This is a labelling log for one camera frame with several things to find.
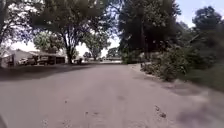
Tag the small light green tree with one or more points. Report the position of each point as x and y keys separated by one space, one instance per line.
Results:
x=96 y=43

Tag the grey asphalt road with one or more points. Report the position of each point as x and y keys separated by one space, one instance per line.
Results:
x=100 y=100

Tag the large broad tree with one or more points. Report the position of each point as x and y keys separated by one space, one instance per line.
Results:
x=69 y=53

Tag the big dark tree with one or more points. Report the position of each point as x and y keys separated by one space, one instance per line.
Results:
x=143 y=26

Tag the row of bushes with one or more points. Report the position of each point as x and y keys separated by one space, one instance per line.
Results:
x=166 y=65

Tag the pale car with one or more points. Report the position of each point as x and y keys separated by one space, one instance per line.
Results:
x=23 y=61

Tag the pale house with carport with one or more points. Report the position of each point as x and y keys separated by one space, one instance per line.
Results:
x=21 y=55

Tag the grass lawn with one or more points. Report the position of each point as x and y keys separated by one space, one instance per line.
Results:
x=207 y=78

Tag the tall dark tree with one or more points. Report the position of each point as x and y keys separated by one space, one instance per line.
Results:
x=206 y=23

